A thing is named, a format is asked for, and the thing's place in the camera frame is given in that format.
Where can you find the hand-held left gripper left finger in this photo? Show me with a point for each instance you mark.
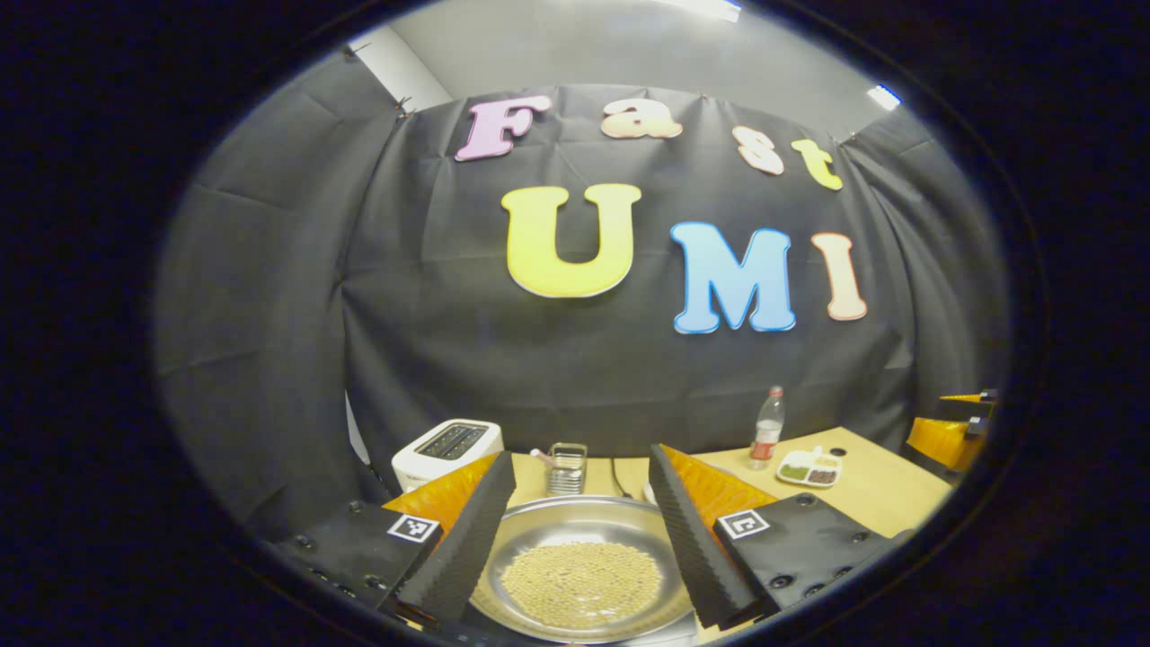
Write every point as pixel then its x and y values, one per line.
pixel 463 548

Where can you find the clear plastic bottle red label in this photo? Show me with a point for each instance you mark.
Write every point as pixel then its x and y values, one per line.
pixel 766 431

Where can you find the large ceiling light panel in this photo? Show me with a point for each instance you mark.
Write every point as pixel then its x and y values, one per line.
pixel 710 7

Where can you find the black backdrop cloth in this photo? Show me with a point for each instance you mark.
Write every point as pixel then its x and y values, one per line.
pixel 584 377

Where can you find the pink utensil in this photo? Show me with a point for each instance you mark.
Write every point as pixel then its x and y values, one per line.
pixel 542 456

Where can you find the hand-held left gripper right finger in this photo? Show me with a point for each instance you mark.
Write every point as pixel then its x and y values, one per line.
pixel 696 548

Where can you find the white toaster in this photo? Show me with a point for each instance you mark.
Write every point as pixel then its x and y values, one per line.
pixel 440 449

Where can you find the metal pot with beans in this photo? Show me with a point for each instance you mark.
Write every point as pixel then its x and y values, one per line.
pixel 575 530

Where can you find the black induction cooktop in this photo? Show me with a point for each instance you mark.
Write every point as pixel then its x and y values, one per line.
pixel 669 634

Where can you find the white divided dish with beans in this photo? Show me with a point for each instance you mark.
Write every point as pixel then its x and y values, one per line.
pixel 809 469

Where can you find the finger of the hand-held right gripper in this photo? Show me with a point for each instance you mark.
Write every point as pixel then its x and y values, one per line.
pixel 975 403
pixel 943 442

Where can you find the small ceiling light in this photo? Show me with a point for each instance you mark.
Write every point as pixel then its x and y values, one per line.
pixel 884 97

